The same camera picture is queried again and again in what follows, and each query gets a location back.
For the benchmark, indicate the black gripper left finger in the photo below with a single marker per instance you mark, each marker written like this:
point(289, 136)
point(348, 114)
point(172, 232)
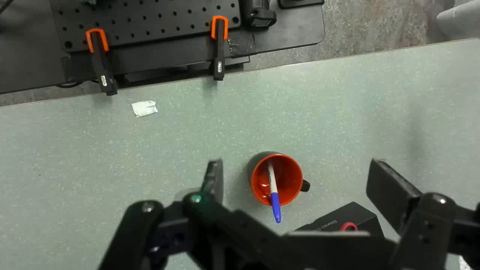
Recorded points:
point(210, 219)

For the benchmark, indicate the white tape piece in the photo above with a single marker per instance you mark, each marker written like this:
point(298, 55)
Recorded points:
point(144, 108)

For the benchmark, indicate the white marker with blue cap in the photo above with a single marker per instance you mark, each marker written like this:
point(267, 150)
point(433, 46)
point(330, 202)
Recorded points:
point(273, 196)

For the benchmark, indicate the black box under scissors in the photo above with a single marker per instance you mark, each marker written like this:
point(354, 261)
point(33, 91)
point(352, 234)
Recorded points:
point(345, 217)

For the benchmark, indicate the black stand base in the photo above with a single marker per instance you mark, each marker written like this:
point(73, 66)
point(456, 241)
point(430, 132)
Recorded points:
point(259, 15)

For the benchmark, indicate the orange and black clamp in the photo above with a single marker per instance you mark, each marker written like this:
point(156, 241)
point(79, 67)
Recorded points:
point(100, 60)
point(219, 45)

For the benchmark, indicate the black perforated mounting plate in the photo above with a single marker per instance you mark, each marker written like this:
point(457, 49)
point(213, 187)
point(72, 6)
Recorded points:
point(165, 34)

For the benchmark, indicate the grey curtain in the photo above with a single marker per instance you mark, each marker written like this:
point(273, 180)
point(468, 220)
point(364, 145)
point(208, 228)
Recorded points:
point(462, 16)

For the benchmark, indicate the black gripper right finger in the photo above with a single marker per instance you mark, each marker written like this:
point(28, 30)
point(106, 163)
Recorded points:
point(414, 214)

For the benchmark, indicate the black mug with orange inside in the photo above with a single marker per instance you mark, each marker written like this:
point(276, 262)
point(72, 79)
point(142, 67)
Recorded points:
point(276, 178)

